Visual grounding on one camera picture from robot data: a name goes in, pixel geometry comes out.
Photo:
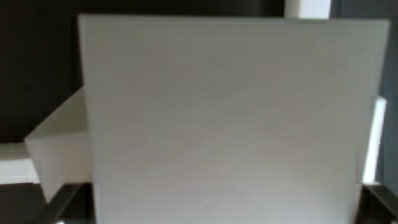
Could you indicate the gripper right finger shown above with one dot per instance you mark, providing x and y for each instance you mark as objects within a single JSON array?
[{"x": 380, "y": 205}]

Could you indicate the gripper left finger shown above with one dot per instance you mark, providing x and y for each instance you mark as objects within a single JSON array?
[{"x": 66, "y": 210}]

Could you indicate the white box part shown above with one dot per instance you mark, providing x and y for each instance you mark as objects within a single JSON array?
[{"x": 213, "y": 131}]

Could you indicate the white U-shaped frame fence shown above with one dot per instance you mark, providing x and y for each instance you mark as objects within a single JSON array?
[{"x": 16, "y": 165}]

